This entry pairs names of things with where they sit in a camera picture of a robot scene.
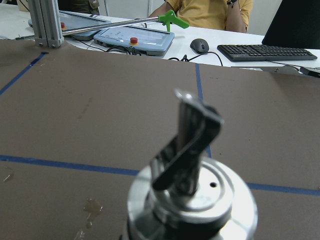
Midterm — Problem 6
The metal reacher grabber tool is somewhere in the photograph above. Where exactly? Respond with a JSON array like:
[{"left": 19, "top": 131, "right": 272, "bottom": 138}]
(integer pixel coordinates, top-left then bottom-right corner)
[{"left": 61, "top": 10, "right": 190, "bottom": 36}]

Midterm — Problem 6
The black computer keyboard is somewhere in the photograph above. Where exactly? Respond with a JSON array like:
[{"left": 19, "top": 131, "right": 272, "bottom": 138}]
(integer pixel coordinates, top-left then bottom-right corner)
[{"left": 217, "top": 44, "right": 318, "bottom": 62}]

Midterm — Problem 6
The glass sauce bottle metal spout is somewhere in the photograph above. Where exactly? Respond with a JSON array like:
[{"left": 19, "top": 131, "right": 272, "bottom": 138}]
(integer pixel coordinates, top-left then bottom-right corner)
[{"left": 121, "top": 89, "right": 258, "bottom": 240}]

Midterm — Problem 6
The blue teach pendant tablet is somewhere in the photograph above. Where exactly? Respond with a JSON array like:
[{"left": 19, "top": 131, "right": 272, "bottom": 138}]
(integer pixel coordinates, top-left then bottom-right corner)
[{"left": 93, "top": 26, "right": 175, "bottom": 57}]

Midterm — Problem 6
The black computer mouse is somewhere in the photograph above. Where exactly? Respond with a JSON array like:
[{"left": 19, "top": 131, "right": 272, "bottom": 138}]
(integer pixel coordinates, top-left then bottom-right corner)
[{"left": 190, "top": 38, "right": 210, "bottom": 54}]

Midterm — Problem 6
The aluminium frame post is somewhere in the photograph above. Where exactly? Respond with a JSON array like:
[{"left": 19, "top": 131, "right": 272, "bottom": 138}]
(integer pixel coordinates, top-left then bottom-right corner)
[{"left": 27, "top": 0, "right": 64, "bottom": 48}]

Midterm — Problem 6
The person in yellow shirt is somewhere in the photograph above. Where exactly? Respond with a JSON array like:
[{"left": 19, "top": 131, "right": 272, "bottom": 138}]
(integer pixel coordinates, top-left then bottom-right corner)
[{"left": 150, "top": 0, "right": 254, "bottom": 33}]

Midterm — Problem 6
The black computer monitor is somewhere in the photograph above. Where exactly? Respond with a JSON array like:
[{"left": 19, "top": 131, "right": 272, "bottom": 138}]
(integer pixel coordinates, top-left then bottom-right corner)
[{"left": 262, "top": 0, "right": 320, "bottom": 50}]

